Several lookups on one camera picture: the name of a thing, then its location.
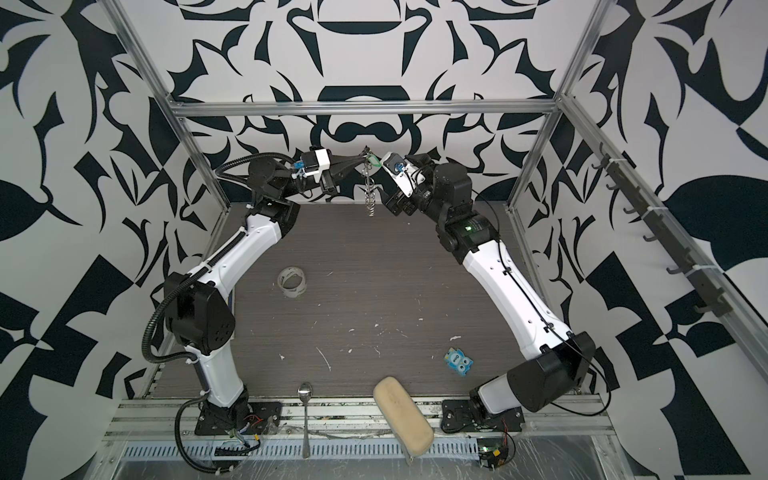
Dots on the small circuit board right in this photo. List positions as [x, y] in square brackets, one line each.
[492, 456]

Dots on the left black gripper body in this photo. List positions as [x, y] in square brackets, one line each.
[326, 186]

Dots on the clear tape roll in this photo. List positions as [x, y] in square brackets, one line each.
[292, 282]

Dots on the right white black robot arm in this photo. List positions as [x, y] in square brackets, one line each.
[556, 360]

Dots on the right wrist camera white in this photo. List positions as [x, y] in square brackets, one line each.
[406, 175]

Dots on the metal spoon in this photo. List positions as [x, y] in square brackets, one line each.
[305, 391]

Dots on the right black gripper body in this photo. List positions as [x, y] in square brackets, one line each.
[395, 194]

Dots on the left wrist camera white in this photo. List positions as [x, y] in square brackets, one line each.
[312, 164]

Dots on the small circuit board left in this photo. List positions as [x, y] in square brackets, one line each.
[238, 450]

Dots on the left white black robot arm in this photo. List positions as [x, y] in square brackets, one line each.
[195, 309]

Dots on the wall hook rail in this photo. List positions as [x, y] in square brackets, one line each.
[688, 260]

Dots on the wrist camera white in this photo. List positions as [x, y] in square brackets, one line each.
[312, 164]
[406, 175]

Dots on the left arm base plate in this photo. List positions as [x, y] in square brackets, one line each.
[262, 417]

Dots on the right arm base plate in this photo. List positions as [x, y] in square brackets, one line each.
[464, 416]

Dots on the green key tag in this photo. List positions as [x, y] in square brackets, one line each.
[373, 160]

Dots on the blue owl toy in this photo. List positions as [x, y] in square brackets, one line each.
[458, 361]

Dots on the small circuit board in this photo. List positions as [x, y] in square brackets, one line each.
[238, 450]
[492, 456]

